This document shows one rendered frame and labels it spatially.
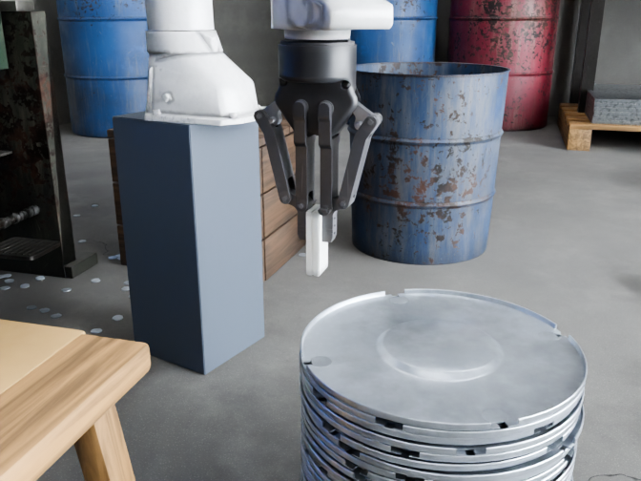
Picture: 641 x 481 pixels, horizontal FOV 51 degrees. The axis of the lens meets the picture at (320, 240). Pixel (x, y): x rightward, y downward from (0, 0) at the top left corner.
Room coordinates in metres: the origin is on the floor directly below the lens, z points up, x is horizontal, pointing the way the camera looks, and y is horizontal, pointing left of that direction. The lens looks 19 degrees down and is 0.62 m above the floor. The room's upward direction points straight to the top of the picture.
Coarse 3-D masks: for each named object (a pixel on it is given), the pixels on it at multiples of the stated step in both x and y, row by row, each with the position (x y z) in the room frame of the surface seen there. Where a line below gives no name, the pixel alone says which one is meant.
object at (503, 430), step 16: (304, 368) 0.59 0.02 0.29; (336, 400) 0.53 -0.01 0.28; (576, 400) 0.53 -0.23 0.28; (368, 416) 0.51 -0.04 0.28; (560, 416) 0.51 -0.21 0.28; (416, 432) 0.49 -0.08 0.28; (432, 432) 0.49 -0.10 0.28; (448, 432) 0.48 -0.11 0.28; (464, 432) 0.48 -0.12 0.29; (480, 432) 0.48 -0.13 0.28; (496, 432) 0.49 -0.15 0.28; (512, 432) 0.49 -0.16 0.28
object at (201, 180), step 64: (128, 128) 1.14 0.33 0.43; (192, 128) 1.07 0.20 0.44; (256, 128) 1.21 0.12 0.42; (128, 192) 1.15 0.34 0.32; (192, 192) 1.07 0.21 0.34; (256, 192) 1.20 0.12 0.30; (128, 256) 1.16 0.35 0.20; (192, 256) 1.07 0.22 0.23; (256, 256) 1.20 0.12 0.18; (192, 320) 1.08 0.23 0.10; (256, 320) 1.19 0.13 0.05
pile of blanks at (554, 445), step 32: (320, 416) 0.57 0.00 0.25; (352, 416) 0.52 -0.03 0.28; (576, 416) 0.54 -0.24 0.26; (320, 448) 0.56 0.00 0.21; (352, 448) 0.53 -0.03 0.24; (384, 448) 0.50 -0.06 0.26; (416, 448) 0.49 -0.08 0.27; (448, 448) 0.48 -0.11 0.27; (480, 448) 0.49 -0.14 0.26; (512, 448) 0.49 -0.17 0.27; (544, 448) 0.51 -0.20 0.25; (576, 448) 0.57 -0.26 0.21; (320, 480) 0.55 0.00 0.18; (352, 480) 0.53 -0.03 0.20; (384, 480) 0.50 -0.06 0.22; (416, 480) 0.49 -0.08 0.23; (448, 480) 0.48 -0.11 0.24; (480, 480) 0.48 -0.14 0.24; (512, 480) 0.49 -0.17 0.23; (544, 480) 0.51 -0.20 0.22
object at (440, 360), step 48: (336, 336) 0.65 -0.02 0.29; (384, 336) 0.64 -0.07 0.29; (432, 336) 0.64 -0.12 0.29; (480, 336) 0.64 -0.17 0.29; (528, 336) 0.65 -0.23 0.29; (336, 384) 0.56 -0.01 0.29; (384, 384) 0.56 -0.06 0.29; (432, 384) 0.56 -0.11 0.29; (480, 384) 0.56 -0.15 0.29; (528, 384) 0.56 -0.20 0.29; (576, 384) 0.56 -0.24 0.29
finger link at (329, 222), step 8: (336, 200) 0.65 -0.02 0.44; (352, 200) 0.66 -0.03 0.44; (336, 208) 0.65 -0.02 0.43; (328, 216) 0.66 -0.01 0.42; (336, 216) 0.67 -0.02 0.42; (328, 224) 0.66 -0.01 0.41; (336, 224) 0.67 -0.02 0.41; (328, 232) 0.66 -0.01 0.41; (336, 232) 0.67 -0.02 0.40; (328, 240) 0.66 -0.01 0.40
